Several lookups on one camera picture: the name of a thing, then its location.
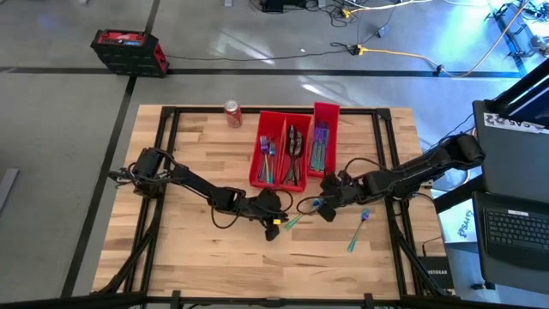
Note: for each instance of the black and red toolbox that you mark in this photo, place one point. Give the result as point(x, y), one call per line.
point(128, 53)

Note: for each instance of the black floor stand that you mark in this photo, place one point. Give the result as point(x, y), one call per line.
point(507, 30)

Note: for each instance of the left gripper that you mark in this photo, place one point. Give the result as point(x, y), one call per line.
point(266, 208)

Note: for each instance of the black Netgear network switch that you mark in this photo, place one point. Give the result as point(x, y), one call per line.
point(437, 272)

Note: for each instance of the black aluminium table frame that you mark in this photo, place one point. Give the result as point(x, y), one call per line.
point(274, 110)

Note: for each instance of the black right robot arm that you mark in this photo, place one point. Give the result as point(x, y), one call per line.
point(412, 171)

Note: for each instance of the white printed carton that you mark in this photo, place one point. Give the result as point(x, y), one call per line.
point(456, 225)

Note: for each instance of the grey laptop with sticker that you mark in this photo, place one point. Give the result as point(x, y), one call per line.
point(510, 163)

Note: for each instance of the black laptop with keyboard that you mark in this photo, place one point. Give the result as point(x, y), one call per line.
point(514, 232)

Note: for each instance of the red soda can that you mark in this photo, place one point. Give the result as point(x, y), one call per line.
point(233, 115)

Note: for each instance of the grey power adapter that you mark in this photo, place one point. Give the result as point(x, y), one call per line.
point(384, 31)

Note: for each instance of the red plastic bin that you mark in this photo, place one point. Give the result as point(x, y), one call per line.
point(333, 124)
point(256, 167)
point(305, 180)

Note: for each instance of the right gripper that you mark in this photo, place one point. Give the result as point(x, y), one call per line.
point(341, 191)

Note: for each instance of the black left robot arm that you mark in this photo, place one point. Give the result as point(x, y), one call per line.
point(197, 184)

